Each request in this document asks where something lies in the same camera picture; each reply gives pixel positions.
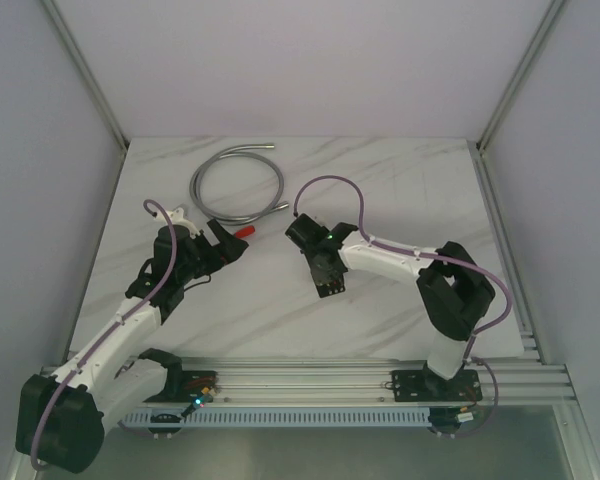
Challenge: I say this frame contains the black fuse box base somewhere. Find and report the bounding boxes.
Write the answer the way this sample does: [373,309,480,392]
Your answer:
[314,274,346,298]

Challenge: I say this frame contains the white slotted cable duct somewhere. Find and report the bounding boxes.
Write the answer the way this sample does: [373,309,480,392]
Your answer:
[122,406,431,428]

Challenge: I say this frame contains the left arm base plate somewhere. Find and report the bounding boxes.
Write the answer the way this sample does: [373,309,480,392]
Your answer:
[146,370,218,403]

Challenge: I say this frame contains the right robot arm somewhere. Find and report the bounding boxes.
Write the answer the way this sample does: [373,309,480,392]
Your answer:
[285,214,495,399]

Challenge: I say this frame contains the aluminium rail frame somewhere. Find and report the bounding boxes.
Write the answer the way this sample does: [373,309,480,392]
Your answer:
[33,357,577,404]

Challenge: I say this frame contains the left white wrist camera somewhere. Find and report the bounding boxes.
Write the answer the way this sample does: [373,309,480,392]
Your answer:
[151,206,201,238]

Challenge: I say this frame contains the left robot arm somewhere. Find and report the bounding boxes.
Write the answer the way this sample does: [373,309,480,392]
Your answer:
[15,220,248,473]

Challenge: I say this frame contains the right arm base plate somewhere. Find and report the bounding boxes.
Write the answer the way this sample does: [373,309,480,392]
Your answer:
[388,369,483,403]

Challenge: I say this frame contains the grey coiled metal hose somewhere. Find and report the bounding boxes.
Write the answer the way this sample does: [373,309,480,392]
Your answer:
[188,143,292,224]

